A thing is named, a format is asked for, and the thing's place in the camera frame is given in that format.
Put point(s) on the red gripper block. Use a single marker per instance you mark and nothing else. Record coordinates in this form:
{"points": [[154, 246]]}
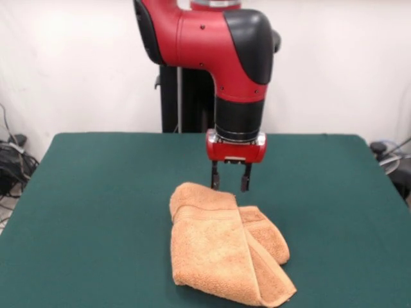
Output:
{"points": [[236, 150]]}

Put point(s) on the orange terry towel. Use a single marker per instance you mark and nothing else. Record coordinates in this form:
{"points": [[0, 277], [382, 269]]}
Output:
{"points": [[205, 244]]}

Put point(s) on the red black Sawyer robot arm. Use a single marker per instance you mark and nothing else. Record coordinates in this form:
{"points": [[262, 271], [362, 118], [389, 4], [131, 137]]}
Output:
{"points": [[205, 41]]}

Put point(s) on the dark green table cloth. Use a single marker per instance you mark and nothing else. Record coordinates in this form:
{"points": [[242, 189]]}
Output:
{"points": [[96, 208]]}

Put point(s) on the grey black floor stand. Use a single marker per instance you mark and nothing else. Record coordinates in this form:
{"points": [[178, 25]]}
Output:
{"points": [[390, 163]]}

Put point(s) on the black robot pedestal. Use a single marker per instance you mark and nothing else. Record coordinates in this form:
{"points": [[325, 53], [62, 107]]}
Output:
{"points": [[189, 106]]}

